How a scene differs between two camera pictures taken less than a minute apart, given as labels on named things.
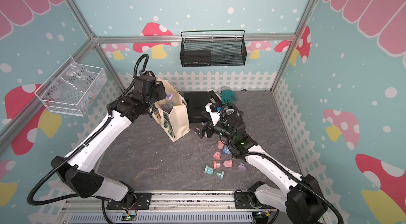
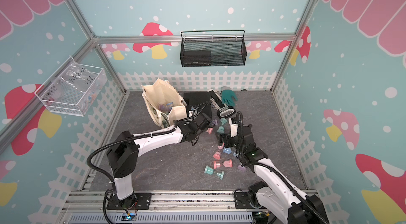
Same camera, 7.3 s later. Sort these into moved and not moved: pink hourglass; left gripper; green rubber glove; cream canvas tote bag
Moved: left gripper
Not moved: cream canvas tote bag; green rubber glove; pink hourglass
